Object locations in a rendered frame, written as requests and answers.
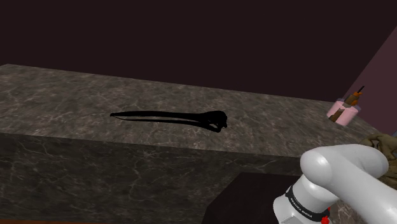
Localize pink candle with brown topping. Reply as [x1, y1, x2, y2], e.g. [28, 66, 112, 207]
[326, 85, 365, 127]

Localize crumpled olive cloth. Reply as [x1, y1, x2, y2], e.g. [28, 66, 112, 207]
[358, 133, 397, 190]

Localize black long-handled kitchen tongs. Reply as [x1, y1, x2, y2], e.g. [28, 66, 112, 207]
[109, 110, 228, 133]

